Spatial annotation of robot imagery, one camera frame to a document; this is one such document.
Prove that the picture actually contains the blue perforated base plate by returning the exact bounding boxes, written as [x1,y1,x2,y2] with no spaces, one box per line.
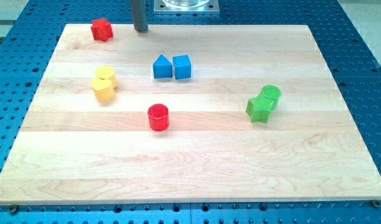
[0,1,381,223]

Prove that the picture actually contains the blue triangular prism block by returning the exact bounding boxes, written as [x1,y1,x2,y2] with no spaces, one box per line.
[153,55,173,78]

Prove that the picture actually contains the green star block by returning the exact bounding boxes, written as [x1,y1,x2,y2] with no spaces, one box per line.
[246,95,274,123]

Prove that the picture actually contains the yellow heart block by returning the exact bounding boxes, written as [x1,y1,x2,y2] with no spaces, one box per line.
[91,78,115,103]

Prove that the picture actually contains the red cylinder block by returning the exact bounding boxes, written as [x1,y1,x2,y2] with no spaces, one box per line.
[148,104,169,131]

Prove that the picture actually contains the red star block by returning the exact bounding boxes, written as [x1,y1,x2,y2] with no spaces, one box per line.
[90,18,113,42]

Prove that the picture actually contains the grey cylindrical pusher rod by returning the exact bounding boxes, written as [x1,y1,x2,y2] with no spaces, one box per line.
[130,0,148,32]

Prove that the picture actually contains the green cylinder block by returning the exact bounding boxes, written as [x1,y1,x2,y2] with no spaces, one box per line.
[261,85,281,110]

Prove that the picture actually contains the yellow hexagon block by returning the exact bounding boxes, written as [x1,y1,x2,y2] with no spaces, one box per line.
[95,65,118,88]

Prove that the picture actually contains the blue cube block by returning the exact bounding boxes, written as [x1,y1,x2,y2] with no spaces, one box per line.
[172,55,192,80]

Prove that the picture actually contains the wooden board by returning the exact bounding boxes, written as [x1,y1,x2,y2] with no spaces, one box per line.
[0,24,381,205]

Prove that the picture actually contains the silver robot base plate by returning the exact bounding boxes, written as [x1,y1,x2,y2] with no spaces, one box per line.
[153,0,220,14]

